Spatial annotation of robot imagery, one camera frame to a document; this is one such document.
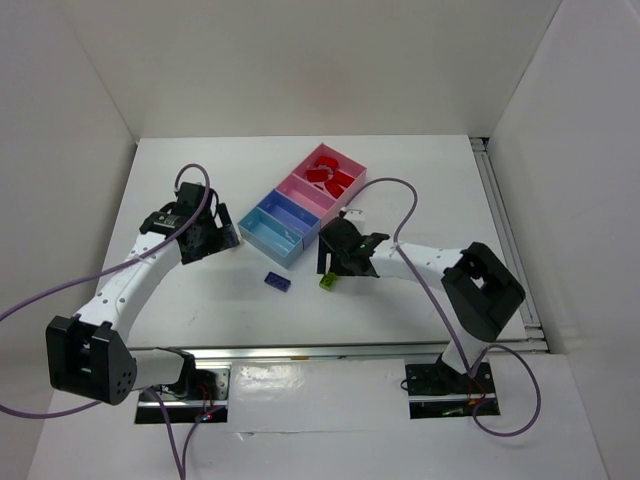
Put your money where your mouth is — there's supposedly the green lego brick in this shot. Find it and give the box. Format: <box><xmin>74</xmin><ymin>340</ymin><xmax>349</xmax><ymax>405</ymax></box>
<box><xmin>319</xmin><ymin>272</ymin><xmax>338</xmax><ymax>291</ymax></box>

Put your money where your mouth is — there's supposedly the red lego brick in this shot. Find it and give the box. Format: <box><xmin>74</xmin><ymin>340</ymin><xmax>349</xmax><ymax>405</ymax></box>
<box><xmin>324</xmin><ymin>181</ymin><xmax>344</xmax><ymax>198</ymax></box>
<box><xmin>305</xmin><ymin>168</ymin><xmax>330</xmax><ymax>183</ymax></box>
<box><xmin>333</xmin><ymin>171</ymin><xmax>355</xmax><ymax>188</ymax></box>

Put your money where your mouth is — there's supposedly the red round flower lego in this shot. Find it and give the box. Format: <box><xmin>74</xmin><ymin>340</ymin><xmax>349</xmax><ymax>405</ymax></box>
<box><xmin>314</xmin><ymin>155</ymin><xmax>339</xmax><ymax>172</ymax></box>

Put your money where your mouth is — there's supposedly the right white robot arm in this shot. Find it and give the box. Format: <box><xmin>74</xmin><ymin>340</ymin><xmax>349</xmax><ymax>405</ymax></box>
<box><xmin>317</xmin><ymin>217</ymin><xmax>526</xmax><ymax>376</ymax></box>

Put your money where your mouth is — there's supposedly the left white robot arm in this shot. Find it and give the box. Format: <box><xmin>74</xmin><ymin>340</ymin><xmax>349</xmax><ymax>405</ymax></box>
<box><xmin>45</xmin><ymin>182</ymin><xmax>239</xmax><ymax>405</ymax></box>

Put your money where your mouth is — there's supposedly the light blue container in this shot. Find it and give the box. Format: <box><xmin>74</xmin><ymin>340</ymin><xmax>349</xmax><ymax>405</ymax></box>
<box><xmin>238</xmin><ymin>207</ymin><xmax>303</xmax><ymax>269</ymax></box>

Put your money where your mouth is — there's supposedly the purple blue container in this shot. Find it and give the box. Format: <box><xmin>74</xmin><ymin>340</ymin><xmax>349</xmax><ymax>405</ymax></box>
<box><xmin>258</xmin><ymin>190</ymin><xmax>320</xmax><ymax>250</ymax></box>

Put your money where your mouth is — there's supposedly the large pink container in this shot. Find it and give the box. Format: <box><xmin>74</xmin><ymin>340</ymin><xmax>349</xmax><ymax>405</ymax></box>
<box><xmin>292</xmin><ymin>143</ymin><xmax>367</xmax><ymax>226</ymax></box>

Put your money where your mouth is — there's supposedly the purple lego plate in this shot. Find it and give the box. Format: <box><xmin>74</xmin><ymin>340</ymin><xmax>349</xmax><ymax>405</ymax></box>
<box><xmin>264</xmin><ymin>272</ymin><xmax>291</xmax><ymax>293</ymax></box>

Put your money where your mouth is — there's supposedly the small pink container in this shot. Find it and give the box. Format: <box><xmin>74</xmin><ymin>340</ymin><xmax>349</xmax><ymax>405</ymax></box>
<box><xmin>276</xmin><ymin>174</ymin><xmax>335</xmax><ymax>216</ymax></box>

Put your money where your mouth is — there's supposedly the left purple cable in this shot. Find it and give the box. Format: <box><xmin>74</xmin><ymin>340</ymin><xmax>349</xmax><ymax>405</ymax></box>
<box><xmin>0</xmin><ymin>163</ymin><xmax>211</xmax><ymax>480</ymax></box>

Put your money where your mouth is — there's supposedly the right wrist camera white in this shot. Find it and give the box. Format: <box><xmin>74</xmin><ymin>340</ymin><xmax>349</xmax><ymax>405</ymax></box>
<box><xmin>340</xmin><ymin>208</ymin><xmax>365</xmax><ymax>229</ymax></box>

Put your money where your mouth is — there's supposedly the aluminium front rail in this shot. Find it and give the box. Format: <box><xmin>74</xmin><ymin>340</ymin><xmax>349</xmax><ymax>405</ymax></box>
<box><xmin>119</xmin><ymin>341</ymin><xmax>451</xmax><ymax>364</ymax></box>

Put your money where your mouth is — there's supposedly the aluminium rail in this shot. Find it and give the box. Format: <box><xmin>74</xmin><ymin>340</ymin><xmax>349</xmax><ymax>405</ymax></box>
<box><xmin>469</xmin><ymin>137</ymin><xmax>549</xmax><ymax>353</ymax></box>
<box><xmin>119</xmin><ymin>341</ymin><xmax>451</xmax><ymax>364</ymax></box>

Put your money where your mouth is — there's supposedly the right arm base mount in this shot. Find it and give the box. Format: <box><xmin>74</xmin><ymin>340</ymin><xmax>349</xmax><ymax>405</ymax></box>
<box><xmin>400</xmin><ymin>362</ymin><xmax>500</xmax><ymax>420</ymax></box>

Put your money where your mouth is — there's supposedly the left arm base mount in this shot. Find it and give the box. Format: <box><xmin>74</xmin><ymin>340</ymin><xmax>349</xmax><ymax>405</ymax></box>
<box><xmin>135</xmin><ymin>365</ymin><xmax>231</xmax><ymax>425</ymax></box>

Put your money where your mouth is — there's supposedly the aluminium right rail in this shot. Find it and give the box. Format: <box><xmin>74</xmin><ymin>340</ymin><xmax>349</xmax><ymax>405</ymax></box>
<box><xmin>469</xmin><ymin>137</ymin><xmax>549</xmax><ymax>353</ymax></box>

